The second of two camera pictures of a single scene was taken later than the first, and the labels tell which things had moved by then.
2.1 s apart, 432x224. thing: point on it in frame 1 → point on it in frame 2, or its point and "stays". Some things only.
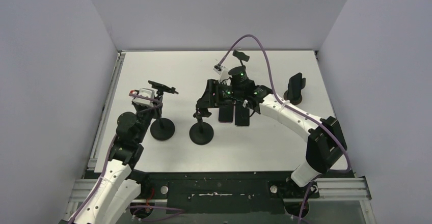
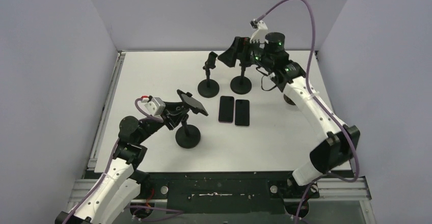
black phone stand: [201, 133] → [209, 88]
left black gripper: [156, 112] → [174, 112]
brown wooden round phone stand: [294, 102] stays
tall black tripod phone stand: [162, 129] → [188, 136]
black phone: [160, 87] → [197, 107]
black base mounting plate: [226, 192] stays
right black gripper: [209, 94] → [244, 50]
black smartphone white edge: [242, 117] stays
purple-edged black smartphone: [225, 114] stays
